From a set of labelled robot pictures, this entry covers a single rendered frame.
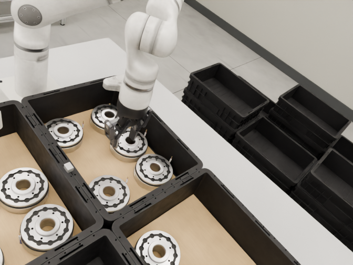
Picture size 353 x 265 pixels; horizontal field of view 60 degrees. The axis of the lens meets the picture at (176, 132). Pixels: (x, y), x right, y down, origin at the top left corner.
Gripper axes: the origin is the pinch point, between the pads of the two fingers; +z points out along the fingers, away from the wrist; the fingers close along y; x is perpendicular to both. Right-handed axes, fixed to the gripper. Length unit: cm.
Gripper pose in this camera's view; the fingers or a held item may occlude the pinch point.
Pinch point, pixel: (124, 138)
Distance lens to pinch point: 83.2
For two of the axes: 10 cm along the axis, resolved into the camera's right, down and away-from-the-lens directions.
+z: -2.9, 6.8, 6.7
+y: 7.0, -3.3, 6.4
